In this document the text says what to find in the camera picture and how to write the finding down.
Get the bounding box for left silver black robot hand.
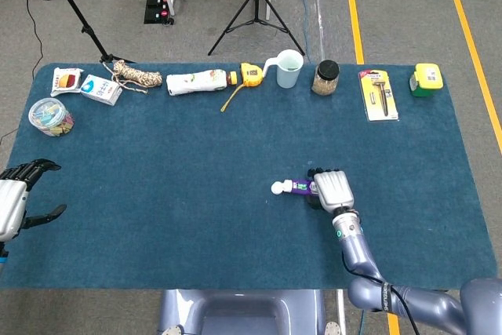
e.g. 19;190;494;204
0;158;67;242

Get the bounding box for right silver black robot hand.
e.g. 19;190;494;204
305;167;356;215

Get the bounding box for purple toothpaste tube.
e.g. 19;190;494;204
271;179;319;196

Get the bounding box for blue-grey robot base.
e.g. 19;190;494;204
157;289;326;335

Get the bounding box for white bottle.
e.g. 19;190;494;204
166;68;238;96

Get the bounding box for clear tub of coloured clips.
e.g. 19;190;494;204
27;97;75;137

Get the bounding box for yellow razor blister pack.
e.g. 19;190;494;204
358;69;400;122

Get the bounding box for glass grain jar black lid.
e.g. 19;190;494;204
311;60;340;97

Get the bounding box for light blue plastic pitcher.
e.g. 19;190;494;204
263;49;305;89

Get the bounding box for white red snack packet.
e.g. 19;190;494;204
49;67;85;98

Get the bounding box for yellow tape measure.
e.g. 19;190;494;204
220;62;264;113

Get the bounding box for blue felt table mat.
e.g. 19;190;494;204
0;62;499;291

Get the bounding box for white blue tissue pack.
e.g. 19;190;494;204
80;74;123;107

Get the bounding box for green box yellow lid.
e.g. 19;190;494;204
409;63;444;98

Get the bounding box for black slanted light stand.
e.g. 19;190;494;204
41;0;136;64

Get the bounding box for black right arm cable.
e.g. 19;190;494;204
340;250;423;335

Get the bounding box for thin black floor cable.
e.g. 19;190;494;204
0;0;44;144

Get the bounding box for beige twine rope bundle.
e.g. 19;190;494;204
102;59;163;96

